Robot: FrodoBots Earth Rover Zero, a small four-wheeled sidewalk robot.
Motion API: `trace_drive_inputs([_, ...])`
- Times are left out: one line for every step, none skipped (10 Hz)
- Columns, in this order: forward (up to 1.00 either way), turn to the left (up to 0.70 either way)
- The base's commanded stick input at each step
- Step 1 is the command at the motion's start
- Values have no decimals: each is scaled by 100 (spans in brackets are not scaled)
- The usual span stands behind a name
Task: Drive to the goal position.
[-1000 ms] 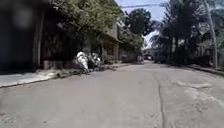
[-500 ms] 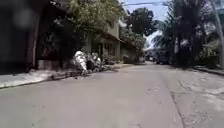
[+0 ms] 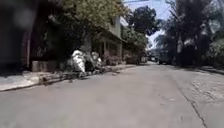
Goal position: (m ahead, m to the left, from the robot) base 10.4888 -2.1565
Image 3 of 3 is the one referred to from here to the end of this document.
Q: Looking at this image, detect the pale building with awning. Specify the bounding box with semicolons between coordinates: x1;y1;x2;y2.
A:
89;15;149;66

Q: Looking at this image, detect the pile of white sacks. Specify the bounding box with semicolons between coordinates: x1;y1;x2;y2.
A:
68;49;104;74

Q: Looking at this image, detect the grey asphalt road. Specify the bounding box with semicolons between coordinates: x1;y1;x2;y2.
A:
0;62;224;128

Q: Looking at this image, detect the dark vehicle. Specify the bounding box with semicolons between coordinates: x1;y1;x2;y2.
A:
157;49;173;66

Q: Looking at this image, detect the leafy green tree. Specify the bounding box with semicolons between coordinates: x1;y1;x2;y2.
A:
49;0;129;54

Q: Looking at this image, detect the dark round tree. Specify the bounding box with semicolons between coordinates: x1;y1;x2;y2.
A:
128;5;161;37

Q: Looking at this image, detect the row of dark trees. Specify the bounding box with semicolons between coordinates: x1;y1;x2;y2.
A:
154;0;224;68

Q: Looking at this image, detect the pale concrete pavement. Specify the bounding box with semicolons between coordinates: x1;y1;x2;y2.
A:
0;63;138;93

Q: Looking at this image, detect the building with dark gate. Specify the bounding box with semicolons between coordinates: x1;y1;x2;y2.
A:
0;0;73;74

